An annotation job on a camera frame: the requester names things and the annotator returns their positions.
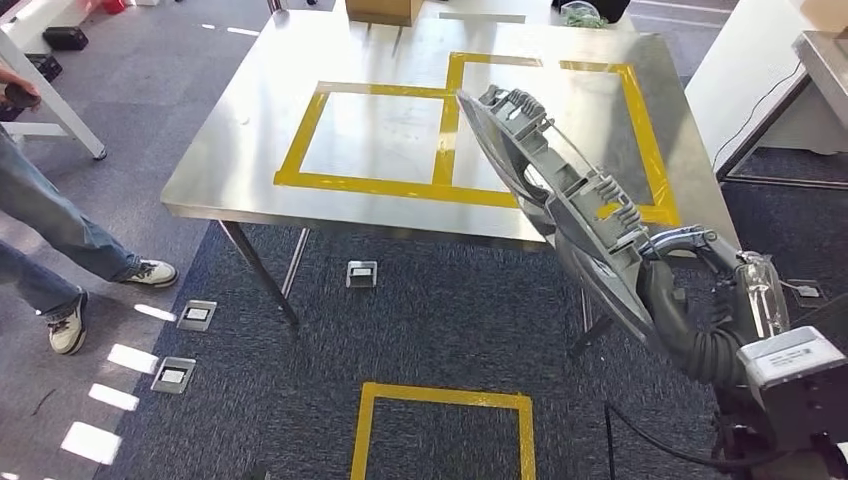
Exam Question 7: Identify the person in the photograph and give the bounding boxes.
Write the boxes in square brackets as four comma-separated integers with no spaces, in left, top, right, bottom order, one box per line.
[0,66,181,358]

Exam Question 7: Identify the black camera cable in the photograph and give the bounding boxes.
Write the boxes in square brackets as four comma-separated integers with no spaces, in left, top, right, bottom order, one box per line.
[603,402,784,480]

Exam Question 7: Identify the cardboard box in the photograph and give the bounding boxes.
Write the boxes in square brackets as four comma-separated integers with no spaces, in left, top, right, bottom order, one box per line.
[343,0,426,28]

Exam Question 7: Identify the black carrying case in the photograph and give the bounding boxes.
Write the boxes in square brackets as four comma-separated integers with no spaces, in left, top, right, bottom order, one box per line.
[42,25,90,53]

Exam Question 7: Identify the white table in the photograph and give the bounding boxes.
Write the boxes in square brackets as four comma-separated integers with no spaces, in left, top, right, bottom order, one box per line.
[0,0,109,162]

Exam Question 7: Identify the yellow floor tape square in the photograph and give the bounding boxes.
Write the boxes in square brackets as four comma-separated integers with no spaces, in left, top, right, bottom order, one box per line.
[349,381,537,480]

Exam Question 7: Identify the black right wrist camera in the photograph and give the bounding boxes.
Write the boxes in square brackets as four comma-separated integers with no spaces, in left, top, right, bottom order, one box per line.
[735,325,848,460]

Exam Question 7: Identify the black handheld controller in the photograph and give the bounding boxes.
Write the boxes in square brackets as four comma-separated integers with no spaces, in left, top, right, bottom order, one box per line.
[3,82,43,111]

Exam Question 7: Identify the stainless steel workbench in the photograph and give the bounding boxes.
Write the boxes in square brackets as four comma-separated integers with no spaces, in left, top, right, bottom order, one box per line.
[714,29,848,193]
[160,9,743,362]

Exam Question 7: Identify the black plastic crate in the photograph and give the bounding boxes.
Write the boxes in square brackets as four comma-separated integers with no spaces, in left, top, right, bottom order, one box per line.
[25,53,65,85]

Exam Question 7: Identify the silver plastic hubcap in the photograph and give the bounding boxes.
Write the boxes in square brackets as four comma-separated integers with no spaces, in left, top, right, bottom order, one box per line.
[457,84,670,352]

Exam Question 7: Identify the metal floor outlet cover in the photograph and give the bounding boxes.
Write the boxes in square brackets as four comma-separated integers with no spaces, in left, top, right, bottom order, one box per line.
[150,355,198,396]
[176,299,219,333]
[786,278,827,307]

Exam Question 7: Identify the raised metal floor outlet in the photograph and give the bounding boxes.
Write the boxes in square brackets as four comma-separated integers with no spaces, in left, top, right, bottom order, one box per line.
[345,259,380,290]

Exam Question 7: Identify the white desk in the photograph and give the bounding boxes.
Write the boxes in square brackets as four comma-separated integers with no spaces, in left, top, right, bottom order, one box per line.
[684,0,848,176]

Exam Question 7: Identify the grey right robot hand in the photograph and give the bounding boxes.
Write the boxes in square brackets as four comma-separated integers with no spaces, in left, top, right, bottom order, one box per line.
[637,226,792,374]

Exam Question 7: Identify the clear bag green parts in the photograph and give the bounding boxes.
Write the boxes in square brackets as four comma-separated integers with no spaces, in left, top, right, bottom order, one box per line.
[559,0,610,30]

